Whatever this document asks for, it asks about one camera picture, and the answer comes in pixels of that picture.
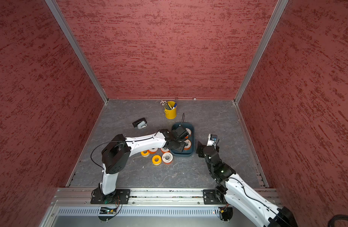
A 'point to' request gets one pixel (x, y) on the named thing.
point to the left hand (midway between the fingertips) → (179, 149)
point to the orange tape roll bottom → (167, 158)
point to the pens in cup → (169, 105)
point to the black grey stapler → (140, 124)
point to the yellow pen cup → (170, 114)
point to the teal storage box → (190, 152)
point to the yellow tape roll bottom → (157, 160)
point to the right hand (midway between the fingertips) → (203, 145)
